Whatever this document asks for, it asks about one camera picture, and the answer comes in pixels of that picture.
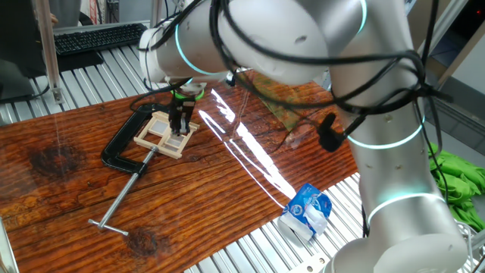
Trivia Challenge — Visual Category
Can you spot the black C-clamp with steel screw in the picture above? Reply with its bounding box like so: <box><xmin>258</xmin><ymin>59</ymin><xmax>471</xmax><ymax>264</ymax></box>
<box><xmin>88</xmin><ymin>102</ymin><xmax>171</xmax><ymax>237</ymax></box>

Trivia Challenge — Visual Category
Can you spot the aluminium profile post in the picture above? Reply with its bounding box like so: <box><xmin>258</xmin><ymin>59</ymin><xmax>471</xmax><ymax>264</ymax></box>
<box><xmin>33</xmin><ymin>0</ymin><xmax>64</xmax><ymax>104</ymax></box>
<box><xmin>150</xmin><ymin>0</ymin><xmax>164</xmax><ymax>30</ymax></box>

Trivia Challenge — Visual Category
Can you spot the small sliding window sash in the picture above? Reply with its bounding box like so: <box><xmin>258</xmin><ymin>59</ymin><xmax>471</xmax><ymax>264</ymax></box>
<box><xmin>167</xmin><ymin>130</ymin><xmax>190</xmax><ymax>149</ymax></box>

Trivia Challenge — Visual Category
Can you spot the black computer keyboard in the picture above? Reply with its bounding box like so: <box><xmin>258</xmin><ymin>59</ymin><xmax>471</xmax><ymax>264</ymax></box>
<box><xmin>54</xmin><ymin>23</ymin><xmax>149</xmax><ymax>57</ymax></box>

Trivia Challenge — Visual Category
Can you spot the green cloth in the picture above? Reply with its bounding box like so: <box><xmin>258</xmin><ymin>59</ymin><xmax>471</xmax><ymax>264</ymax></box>
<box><xmin>427</xmin><ymin>142</ymin><xmax>485</xmax><ymax>233</ymax></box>

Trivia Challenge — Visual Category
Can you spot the person in grey clothing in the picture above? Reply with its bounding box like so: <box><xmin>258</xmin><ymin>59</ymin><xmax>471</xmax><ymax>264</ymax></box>
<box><xmin>48</xmin><ymin>0</ymin><xmax>77</xmax><ymax>30</ymax></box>

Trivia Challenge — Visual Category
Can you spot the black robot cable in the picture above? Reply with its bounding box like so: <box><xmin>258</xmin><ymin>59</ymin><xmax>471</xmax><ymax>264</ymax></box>
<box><xmin>130</xmin><ymin>0</ymin><xmax>454</xmax><ymax>152</ymax></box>

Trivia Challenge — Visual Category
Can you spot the blue tissue pack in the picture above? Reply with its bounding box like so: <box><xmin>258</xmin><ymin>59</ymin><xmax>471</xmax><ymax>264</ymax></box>
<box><xmin>277</xmin><ymin>183</ymin><xmax>333</xmax><ymax>242</ymax></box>

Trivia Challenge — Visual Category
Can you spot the wood grain table mat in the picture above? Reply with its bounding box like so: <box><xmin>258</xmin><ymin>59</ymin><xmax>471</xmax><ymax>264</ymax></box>
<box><xmin>0</xmin><ymin>67</ymin><xmax>361</xmax><ymax>273</ymax></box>

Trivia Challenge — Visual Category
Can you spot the black mouse pad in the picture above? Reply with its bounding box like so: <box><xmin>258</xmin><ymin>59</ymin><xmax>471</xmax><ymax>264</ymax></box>
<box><xmin>56</xmin><ymin>51</ymin><xmax>104</xmax><ymax>73</ymax></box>

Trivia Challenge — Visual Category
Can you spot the black computer monitor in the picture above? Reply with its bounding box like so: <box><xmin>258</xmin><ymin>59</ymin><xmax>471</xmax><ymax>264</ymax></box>
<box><xmin>0</xmin><ymin>0</ymin><xmax>46</xmax><ymax>103</ymax></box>

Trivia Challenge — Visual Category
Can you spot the white perforated bracket plate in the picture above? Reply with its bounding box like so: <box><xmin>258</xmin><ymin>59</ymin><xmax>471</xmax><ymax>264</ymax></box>
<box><xmin>286</xmin><ymin>252</ymin><xmax>330</xmax><ymax>273</ymax></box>

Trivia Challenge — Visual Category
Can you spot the miniature wooden window frame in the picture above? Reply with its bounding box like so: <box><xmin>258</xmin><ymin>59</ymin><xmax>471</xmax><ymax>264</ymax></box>
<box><xmin>133</xmin><ymin>108</ymin><xmax>201</xmax><ymax>160</ymax></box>

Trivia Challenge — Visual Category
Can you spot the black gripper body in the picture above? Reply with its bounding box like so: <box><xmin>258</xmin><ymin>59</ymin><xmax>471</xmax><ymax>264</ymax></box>
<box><xmin>168</xmin><ymin>98</ymin><xmax>196</xmax><ymax>118</ymax></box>

